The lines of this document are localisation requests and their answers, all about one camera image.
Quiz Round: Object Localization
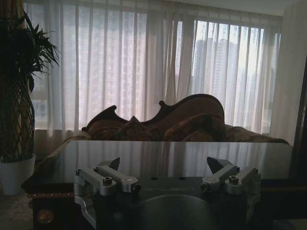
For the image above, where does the patterned sofa cushion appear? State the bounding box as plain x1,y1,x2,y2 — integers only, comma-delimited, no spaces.
164,113,225,142
114,115,164,141

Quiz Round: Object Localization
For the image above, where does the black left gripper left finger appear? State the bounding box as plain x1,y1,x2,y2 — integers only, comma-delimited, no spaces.
73,157,141,195

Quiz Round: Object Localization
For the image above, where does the dark glossy wooden table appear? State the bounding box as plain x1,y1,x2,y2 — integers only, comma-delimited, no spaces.
21,140,307,230

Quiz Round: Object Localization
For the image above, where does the carved wooden patterned sofa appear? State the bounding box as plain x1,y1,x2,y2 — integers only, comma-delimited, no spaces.
35,93,290,173

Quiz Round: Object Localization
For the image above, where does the sheer white curtain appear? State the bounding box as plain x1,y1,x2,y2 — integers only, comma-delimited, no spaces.
24,0,307,146

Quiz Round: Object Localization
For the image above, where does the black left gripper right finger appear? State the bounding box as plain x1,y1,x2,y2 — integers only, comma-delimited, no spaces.
201,156,261,195

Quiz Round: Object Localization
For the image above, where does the tall green potted plant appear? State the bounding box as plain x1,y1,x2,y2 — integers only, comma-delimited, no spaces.
0,9,60,162

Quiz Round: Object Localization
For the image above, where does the white plant pot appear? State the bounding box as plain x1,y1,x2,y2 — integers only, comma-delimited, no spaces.
0,153,36,196

